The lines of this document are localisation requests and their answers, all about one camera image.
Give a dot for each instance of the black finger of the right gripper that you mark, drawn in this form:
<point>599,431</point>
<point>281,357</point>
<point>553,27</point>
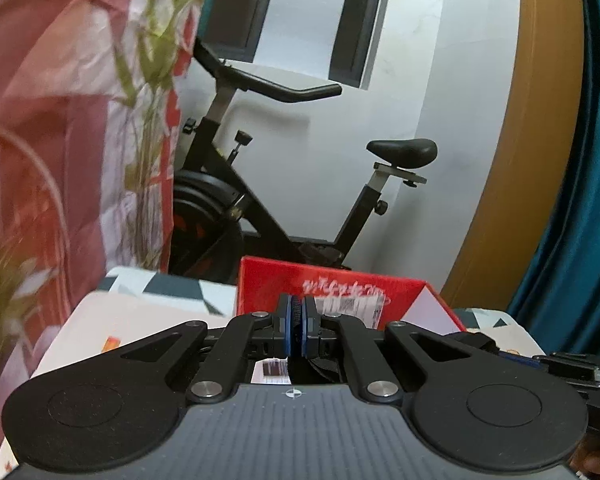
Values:
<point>457,344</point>

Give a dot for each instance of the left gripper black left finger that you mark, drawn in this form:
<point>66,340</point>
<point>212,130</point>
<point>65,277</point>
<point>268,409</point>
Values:
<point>219,360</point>

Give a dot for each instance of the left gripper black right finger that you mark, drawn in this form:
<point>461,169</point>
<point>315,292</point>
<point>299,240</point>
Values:
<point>347,341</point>

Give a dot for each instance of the person's right hand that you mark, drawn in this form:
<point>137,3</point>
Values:
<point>586,459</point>

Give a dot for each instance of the red strawberry cardboard box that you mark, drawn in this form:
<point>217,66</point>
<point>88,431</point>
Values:
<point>374,299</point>

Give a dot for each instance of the teal blue curtain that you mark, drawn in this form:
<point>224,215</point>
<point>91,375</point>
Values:
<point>558,300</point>

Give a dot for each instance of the black exercise bike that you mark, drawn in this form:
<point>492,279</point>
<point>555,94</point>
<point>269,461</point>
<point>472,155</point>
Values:
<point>295,172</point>

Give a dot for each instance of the dark framed window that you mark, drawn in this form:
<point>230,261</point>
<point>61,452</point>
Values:
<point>328,39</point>

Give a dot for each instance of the red floral backdrop cloth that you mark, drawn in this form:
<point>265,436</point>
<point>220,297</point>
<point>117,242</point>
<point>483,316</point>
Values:
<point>89,120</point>

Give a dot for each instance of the brown wooden door frame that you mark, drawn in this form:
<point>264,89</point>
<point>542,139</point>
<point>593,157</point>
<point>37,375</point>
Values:
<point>530,159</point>

